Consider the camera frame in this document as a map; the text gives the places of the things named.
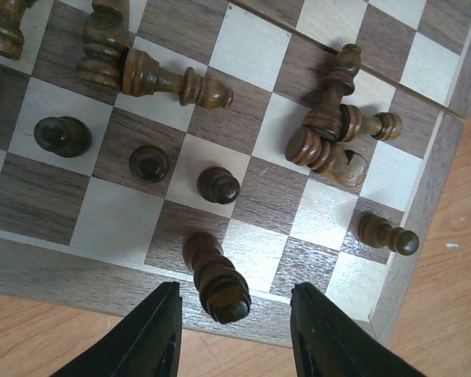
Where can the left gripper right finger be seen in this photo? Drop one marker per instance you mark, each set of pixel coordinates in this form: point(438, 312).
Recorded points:
point(327, 342)

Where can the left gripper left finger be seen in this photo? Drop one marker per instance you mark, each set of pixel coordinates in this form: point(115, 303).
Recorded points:
point(146, 342)

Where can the dark lying knight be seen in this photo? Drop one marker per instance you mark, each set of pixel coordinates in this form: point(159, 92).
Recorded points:
point(307, 148)

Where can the dark rook piece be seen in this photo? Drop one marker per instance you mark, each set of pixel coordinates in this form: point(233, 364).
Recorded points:
point(11, 37)

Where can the wooden chessboard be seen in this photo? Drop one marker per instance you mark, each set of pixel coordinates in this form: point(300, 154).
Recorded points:
point(84, 232)

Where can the dark lying piece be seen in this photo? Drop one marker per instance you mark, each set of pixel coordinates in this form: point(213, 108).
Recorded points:
point(381, 126)

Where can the dark lying bishop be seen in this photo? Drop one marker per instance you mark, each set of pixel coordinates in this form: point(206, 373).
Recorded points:
point(143, 75)

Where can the dark chess piece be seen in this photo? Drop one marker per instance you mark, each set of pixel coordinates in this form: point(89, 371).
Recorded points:
point(223, 291)

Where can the dark lying pawn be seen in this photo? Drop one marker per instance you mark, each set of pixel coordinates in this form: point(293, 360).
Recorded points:
point(325, 118)
point(377, 232)

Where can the dark knight piece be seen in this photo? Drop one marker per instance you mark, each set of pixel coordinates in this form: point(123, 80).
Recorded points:
point(106, 43)

